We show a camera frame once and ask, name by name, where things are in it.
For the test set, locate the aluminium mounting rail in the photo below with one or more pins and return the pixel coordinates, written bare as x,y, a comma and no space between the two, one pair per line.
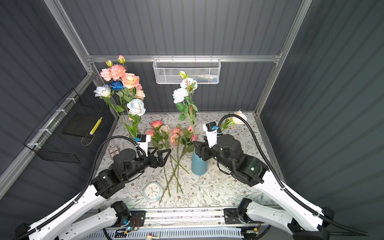
186,216

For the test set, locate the teal ceramic vase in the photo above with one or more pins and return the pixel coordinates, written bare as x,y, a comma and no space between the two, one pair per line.
199,167

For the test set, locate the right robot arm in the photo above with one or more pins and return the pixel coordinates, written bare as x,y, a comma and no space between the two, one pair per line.
253,172

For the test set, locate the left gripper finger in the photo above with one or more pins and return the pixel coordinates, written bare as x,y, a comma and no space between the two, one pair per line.
151,153
165,154

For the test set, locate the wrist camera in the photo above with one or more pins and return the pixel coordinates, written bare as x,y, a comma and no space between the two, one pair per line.
143,142
211,130

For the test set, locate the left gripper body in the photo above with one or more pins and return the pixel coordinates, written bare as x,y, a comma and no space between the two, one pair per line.
154,163

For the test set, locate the yellow marker in basket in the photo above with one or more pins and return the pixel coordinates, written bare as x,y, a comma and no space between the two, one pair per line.
95,127

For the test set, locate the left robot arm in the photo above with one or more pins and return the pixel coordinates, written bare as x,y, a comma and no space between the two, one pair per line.
126,165

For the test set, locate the white rose spray stem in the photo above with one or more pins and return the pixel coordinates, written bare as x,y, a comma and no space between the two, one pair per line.
183,99

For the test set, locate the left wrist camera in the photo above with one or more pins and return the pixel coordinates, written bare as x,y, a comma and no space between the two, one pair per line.
143,142

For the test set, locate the black wire basket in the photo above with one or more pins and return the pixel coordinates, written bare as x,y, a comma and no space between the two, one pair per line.
65,135

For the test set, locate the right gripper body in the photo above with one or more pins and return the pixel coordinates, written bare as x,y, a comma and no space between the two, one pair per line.
207,152

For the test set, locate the pile of artificial flowers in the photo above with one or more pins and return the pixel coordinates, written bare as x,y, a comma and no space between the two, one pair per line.
180,141

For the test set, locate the cream rose stem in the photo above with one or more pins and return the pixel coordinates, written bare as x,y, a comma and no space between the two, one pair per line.
230,122

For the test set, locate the clear ribbed glass vase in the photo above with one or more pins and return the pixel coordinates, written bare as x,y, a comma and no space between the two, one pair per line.
133,129

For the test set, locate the white wire mesh basket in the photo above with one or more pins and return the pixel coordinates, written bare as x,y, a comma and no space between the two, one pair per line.
173,71

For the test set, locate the white blue rose stem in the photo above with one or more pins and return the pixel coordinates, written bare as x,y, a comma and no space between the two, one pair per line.
136,109

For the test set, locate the small round alarm clock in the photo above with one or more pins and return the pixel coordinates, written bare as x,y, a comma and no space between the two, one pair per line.
153,192

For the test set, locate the pink peony spray stem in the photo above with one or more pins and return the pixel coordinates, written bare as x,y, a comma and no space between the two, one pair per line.
105,73

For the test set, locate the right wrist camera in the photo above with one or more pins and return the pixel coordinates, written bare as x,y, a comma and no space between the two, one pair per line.
211,130

